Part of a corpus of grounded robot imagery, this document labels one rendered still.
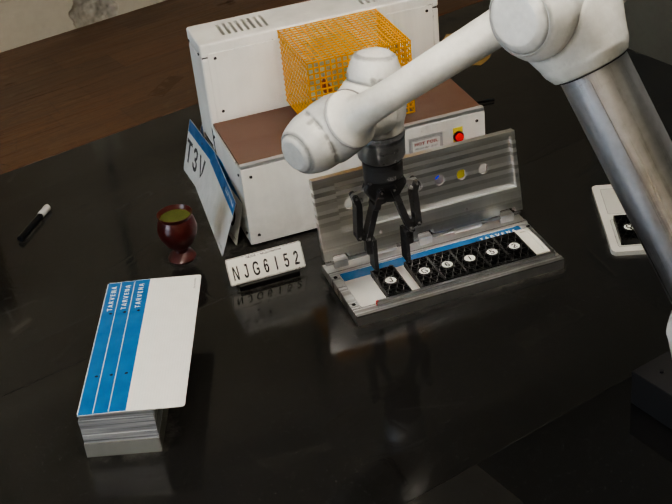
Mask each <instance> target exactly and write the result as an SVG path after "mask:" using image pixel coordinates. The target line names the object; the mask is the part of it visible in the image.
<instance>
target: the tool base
mask: <svg viewBox="0 0 672 504"><path fill-rule="evenodd" d="M519 214H521V211H520V210H519V211H516V212H512V211H511V210H510V209H508V210H504V211H501V212H500V216H497V217H494V218H490V219H486V220H483V221H481V223H482V226H481V227H477V228H474V229H470V230H466V231H462V232H459V233H454V232H455V230H454V228H453V229H449V230H446V231H442V232H438V233H434V234H431V233H430V232H429V231H426V232H423V233H419V234H418V238H416V239H414V242H413V243H411V244H410V253H411V254H414V253H418V252H422V251H425V250H429V249H433V248H436V247H440V246H444V245H447V244H451V243H454V242H458V241H462V240H465V239H469V238H473V237H476V236H480V235H484V234H487V233H491V232H495V231H498V230H502V229H506V228H509V227H513V226H517V225H518V226H520V227H521V228H522V229H524V228H532V227H531V226H530V227H526V225H529V224H528V222H527V220H526V219H525V220H524V219H523V218H522V217H521V216H520V215H519ZM532 229H533V228H532ZM533 230H534V229H533ZM534 231H535V230H534ZM535 232H536V231H535ZM536 233H537V232H536ZM537 234H538V233H537ZM538 235H539V234H538ZM539 236H540V235H539ZM540 237H541V236H540ZM541 238H542V237H541ZM542 239H543V238H542ZM543 240H544V239H543ZM544 241H545V240H544ZM545 243H546V244H547V245H548V246H549V247H550V248H551V249H553V248H552V247H551V246H550V245H549V244H548V243H547V242H546V241H545ZM396 245H397V249H396V250H392V251H389V252H385V253H381V254H378V262H379V263H381V262H385V261H389V260H392V259H396V258H400V257H403V256H402V250H401V243H397V244H396ZM554 252H555V256H553V257H550V258H546V259H543V260H539V261H536V262H532V263H528V264H525V265H521V266H518V267H514V268H511V269H507V270H504V271H500V272H497V273H493V274H489V275H486V276H482V277H479V278H475V279H472V280H468V281H465V282H461V283H458V284H454V285H450V286H447V287H443V288H440V289H436V290H433V291H429V292H426V293H422V294H419V295H415V296H411V297H408V298H404V299H401V300H397V301H394V302H390V303H387V304H383V305H379V306H377V305H376V304H374V305H370V306H367V307H360V306H359V304H358V303H357V301H356V300H355V298H354V297H353V295H352V294H351V292H350V291H349V289H348V288H347V286H346V285H345V283H344V282H343V280H342V279H341V277H340V276H339V275H340V274H341V273H345V272H348V271H352V270H356V269H359V268H363V267H367V266H370V265H371V264H370V257H369V256H368V254H367V253H366V252H364V253H360V254H357V255H353V256H349V257H347V256H346V255H345V254H341V255H337V256H334V257H333V261H331V262H327V263H325V265H322V270H323V274H324V276H325V277H326V279H327V280H328V282H329V283H330V285H331V286H332V288H333V289H334V291H335V292H336V294H337V295H338V297H339V299H340V300H341V302H342V303H343V305H344V306H345V308H346V309H347V311H348V312H349V314H350V315H351V317H352V318H353V320H354V321H355V323H356V324H357V326H358V327H359V326H362V325H366V324H369V323H373V322H376V321H380V320H383V319H387V318H390V317H394V316H397V315H401V314H404V313H408V312H411V311H415V310H418V309H422V308H425V307H429V306H432V305H436V304H439V303H443V302H446V301H450V300H454V299H457V298H461V297H464V296H468V295H471V294H475V293H478V292H482V291H485V290H489V289H492V288H496V287H499V286H503V285H506V284H510V283H513V282H517V281H520V280H524V279H527V278H531V277H534V276H538V275H541V274H545V273H548V272H552V271H555V270H559V269H562V268H564V258H563V257H562V256H561V255H559V254H558V253H557V252H556V251H555V250H554ZM335 276H337V277H338V278H337V279H334V278H333V277H335ZM353 303H355V304H356V305H355V306H352V304H353Z"/></svg>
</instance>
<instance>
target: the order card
mask: <svg viewBox="0 0 672 504"><path fill-rule="evenodd" d="M225 264H226V268H227V272H228V276H229V280H230V285H231V286H236V285H239V284H243V283H247V282H250V281H254V280H258V279H261V278H265V277H269V276H273V275H276V274H280V273H284V272H287V271H291V270H295V269H298V268H302V267H305V266H306V264H305V260H304V255H303V251H302V247H301V243H300V241H296V242H292V243H288V244H284V245H281V246H277V247H273V248H269V249H265V250H262V251H258V252H254V253H250V254H247V255H243V256H239V257H235V258H231V259H228V260H225Z"/></svg>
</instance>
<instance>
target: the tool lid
mask: <svg viewBox="0 0 672 504"><path fill-rule="evenodd" d="M402 159H403V175H404V177H407V178H410V176H412V175H414V176H415V177H416V178H417V179H418V180H419V181H420V182H421V187H420V189H419V190H418V195H419V202H420V210H421V217H422V224H421V225H420V226H418V225H417V226H415V227H414V228H415V231H414V232H413V237H414V239H415V238H418V233H420V232H424V231H428V230H430V231H431V232H432V233H437V232H441V231H444V230H448V229H452V228H454V230H455V232H454V233H459V232H462V231H466V230H470V229H474V228H477V227H481V226H482V223H481V220H485V219H489V218H492V217H496V216H500V211H502V210H506V209H509V208H512V210H514V211H518V210H522V209H523V205H522V196H521V187H520V177H519V168H518V159H517V150H516V140H515V131H514V130H513V129H511V128H510V129H506V130H502V131H498V132H494V133H490V134H486V135H482V136H478V137H474V138H470V139H466V140H462V141H458V142H454V143H451V144H447V145H443V146H439V147H435V148H431V149H427V150H423V151H419V152H415V153H411V154H407V155H405V156H404V157H403V158H402ZM481 164H486V165H487V170H486V171H485V172H484V173H480V172H479V166H480V165H481ZM461 169H464V170H465V176H464V177H463V178H461V179H458V178H457V172H458V171H459V170H461ZM438 175H442V176H443V182H442V183H441V184H438V185H437V184H435V178H436V177H437V176H438ZM363 183H364V178H363V168H362V166H360V167H356V168H352V169H348V170H344V171H340V172H336V173H332V174H328V175H324V176H320V177H316V178H312V179H309V184H310V190H311V196H312V202H313V208H314V213H315V219H316V225H317V231H318V236H319V242H320V248H321V254H322V259H323V261H324V262H325V263H326V262H330V261H333V256H335V255H339V254H342V253H347V254H348V255H349V256H352V255H356V254H359V253H363V252H365V250H364V241H363V240H362V241H358V240H357V239H356V237H355V236H354V235H353V212H352V207H350V208H346V207H345V205H344V203H345V201H346V200H347V199H349V198H350V196H349V192H350V191H354V192H356V191H358V190H360V189H362V185H363ZM400 196H401V199H402V201H403V204H404V206H405V209H406V211H407V213H408V215H409V217H410V219H411V218H412V216H411V209H410V202H409V195H408V188H407V187H406V184H405V186H404V188H403V190H402V191H401V193H400ZM400 225H404V224H403V222H402V219H401V217H400V215H399V213H398V211H397V208H396V206H395V204H394V202H386V203H384V204H382V205H381V209H380V210H379V213H378V217H377V221H376V226H375V230H374V234H373V236H374V237H375V239H376V240H377V250H378V254H381V253H385V252H389V251H392V250H396V249H397V245H396V243H400V242H401V237H400Z"/></svg>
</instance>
